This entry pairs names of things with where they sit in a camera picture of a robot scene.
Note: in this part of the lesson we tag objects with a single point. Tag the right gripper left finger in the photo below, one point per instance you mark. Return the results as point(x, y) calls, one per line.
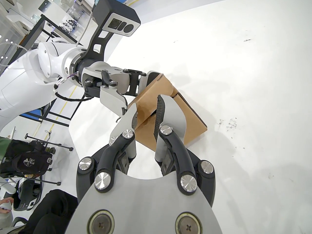
point(121, 147)

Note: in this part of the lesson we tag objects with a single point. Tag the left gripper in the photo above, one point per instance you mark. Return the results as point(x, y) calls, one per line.
point(93, 70)

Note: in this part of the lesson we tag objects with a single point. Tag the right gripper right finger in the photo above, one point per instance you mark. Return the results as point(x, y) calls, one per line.
point(174, 122)

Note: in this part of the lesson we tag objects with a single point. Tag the small brown carton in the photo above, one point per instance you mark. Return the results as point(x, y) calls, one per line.
point(156, 88)

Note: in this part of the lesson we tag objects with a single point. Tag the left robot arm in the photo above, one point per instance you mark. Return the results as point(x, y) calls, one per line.
point(14, 86)

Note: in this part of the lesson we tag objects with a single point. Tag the person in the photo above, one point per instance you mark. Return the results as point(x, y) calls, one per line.
point(51, 210)

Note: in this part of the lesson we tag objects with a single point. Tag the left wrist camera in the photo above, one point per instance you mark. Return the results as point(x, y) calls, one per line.
point(114, 10)

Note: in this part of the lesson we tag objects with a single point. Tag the black metal frame rack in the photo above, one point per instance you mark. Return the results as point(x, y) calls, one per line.
point(34, 30)

